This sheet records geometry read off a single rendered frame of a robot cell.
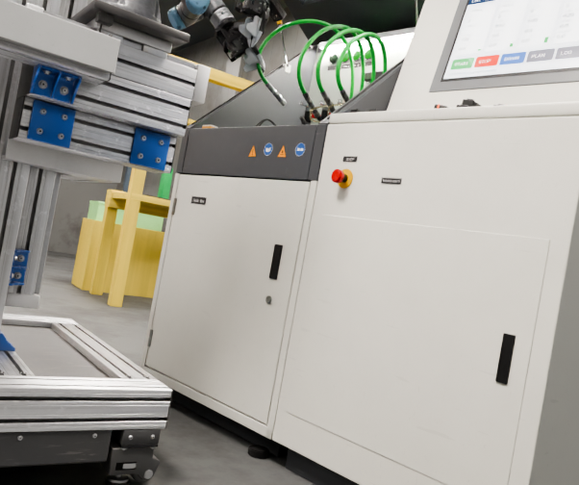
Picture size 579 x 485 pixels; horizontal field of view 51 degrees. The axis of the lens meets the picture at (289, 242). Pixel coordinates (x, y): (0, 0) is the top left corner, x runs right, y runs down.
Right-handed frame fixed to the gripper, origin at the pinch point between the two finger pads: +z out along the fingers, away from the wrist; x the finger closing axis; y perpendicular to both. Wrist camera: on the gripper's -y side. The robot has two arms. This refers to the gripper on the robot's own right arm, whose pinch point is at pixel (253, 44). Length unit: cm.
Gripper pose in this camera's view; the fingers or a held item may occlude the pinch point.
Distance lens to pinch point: 201.8
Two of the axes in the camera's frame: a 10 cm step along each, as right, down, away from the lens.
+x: 6.9, 1.1, -7.2
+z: -1.8, 9.8, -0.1
